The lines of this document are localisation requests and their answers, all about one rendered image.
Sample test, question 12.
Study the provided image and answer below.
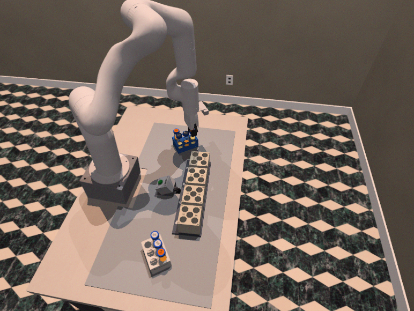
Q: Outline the grey tube rack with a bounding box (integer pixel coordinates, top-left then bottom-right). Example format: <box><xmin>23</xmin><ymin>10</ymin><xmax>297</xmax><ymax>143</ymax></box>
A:
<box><xmin>142</xmin><ymin>235</ymin><xmax>172</xmax><ymax>274</ymax></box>

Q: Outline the grey bench mat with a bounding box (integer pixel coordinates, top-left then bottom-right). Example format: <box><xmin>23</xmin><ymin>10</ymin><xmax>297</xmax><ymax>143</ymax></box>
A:
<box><xmin>84</xmin><ymin>122</ymin><xmax>235</xmax><ymax>309</ymax></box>

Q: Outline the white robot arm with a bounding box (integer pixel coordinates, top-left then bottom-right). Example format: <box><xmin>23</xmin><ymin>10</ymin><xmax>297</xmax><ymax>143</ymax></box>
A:
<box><xmin>69</xmin><ymin>0</ymin><xmax>209</xmax><ymax>184</ymax></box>

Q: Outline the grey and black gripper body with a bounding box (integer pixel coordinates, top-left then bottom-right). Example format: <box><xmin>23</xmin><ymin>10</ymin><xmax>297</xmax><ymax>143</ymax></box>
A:
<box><xmin>184</xmin><ymin>112</ymin><xmax>199</xmax><ymax>130</ymax></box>

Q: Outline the blue tube rack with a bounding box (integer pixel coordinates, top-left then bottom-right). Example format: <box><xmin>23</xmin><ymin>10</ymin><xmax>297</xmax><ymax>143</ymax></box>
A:
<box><xmin>173</xmin><ymin>135</ymin><xmax>198</xmax><ymax>153</ymax></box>

